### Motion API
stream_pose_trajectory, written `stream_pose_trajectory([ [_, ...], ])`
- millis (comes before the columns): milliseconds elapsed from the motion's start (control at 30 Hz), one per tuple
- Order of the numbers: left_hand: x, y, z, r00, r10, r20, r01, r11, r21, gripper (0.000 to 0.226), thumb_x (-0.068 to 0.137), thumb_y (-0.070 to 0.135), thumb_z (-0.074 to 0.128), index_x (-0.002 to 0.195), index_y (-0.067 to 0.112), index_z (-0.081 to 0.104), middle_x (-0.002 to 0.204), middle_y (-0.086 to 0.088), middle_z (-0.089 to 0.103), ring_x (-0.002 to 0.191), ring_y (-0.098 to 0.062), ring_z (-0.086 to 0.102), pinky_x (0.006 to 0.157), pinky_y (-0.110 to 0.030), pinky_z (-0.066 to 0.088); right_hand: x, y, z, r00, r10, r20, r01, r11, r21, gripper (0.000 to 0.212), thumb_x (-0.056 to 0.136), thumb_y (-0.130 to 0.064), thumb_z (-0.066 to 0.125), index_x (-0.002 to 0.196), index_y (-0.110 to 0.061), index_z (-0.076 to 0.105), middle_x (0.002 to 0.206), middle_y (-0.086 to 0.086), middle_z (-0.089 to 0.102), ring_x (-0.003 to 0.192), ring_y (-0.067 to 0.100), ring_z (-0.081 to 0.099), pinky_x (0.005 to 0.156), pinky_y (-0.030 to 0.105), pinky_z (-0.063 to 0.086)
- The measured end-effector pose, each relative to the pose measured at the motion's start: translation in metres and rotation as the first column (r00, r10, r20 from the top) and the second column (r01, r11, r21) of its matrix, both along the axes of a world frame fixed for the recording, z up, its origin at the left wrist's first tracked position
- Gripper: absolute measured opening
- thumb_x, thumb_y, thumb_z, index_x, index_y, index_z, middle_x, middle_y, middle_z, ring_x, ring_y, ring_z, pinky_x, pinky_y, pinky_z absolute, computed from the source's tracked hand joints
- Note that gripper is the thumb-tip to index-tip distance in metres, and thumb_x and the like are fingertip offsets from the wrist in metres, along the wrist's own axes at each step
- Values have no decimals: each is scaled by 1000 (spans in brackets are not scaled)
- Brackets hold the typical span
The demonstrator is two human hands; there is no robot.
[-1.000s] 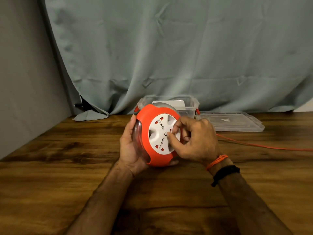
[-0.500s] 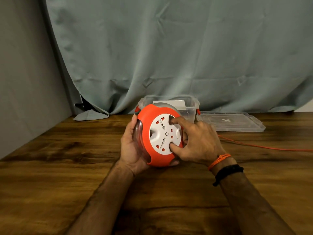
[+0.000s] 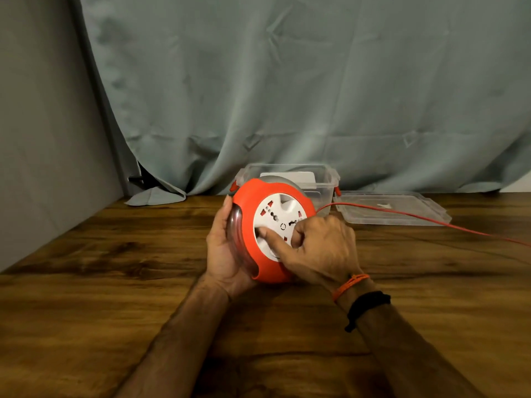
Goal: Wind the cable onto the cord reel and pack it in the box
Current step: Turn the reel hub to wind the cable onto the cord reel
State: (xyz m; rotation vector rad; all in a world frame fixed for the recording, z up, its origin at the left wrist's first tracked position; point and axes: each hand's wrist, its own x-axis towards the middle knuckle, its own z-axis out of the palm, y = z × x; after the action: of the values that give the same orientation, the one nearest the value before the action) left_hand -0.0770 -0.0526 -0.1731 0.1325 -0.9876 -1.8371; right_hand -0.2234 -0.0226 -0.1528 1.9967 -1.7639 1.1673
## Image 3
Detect person's left hand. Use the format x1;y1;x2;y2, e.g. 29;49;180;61
205;195;259;300

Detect person's right hand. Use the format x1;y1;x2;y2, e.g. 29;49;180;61
256;215;358;293

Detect orange extension cord reel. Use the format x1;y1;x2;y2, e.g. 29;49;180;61
226;176;317;284

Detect person's left forearm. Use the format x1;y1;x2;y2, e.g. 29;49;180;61
114;274;231;398

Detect person's right forearm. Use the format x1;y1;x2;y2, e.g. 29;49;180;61
335;278;486;398

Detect clear plastic storage box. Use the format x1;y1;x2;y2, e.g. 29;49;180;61
229;163;342;217

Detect orange thread wristband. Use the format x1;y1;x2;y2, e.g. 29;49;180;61
332;274;371;302

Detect black wristband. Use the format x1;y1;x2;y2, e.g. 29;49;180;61
344;291;392;333

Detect clear plastic box lid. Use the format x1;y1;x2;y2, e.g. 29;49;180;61
333;191;452;227

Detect grey-green curtain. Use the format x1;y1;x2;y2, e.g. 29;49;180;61
68;0;531;207

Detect orange power cord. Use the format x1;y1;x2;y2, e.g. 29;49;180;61
315;202;531;247

